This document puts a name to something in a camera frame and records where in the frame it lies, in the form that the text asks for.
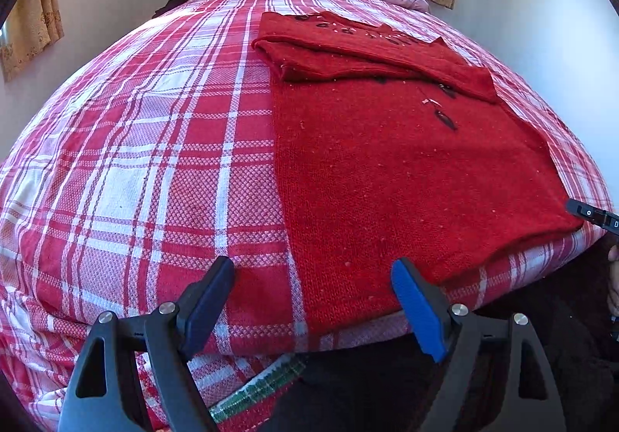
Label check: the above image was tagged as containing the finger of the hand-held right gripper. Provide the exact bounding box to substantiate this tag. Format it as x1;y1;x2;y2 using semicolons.
565;197;619;236

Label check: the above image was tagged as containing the long yellow floral curtain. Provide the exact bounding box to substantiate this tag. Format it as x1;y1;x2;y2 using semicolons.
0;0;65;82

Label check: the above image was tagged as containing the green plaid cloth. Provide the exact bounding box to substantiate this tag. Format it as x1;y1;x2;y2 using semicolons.
209;356;308;424

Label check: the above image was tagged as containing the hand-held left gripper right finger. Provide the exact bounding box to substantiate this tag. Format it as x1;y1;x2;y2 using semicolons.
391;257;568;432

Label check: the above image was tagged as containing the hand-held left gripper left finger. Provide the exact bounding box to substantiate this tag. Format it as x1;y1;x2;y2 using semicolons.
57;255;236;432

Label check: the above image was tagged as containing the red knitted sweater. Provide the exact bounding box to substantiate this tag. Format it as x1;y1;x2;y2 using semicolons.
251;10;583;341

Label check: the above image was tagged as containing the person's right hand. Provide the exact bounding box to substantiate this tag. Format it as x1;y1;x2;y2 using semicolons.
607;243;619;317

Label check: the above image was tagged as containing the dark cloth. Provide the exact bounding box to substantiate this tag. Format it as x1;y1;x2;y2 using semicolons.
152;0;187;19

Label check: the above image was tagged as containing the bed with red plaid sheet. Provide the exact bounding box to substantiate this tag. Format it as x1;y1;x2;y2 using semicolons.
0;0;615;432

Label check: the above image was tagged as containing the person's dark fuzzy clothing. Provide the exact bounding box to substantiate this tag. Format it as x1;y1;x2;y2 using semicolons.
271;239;619;432

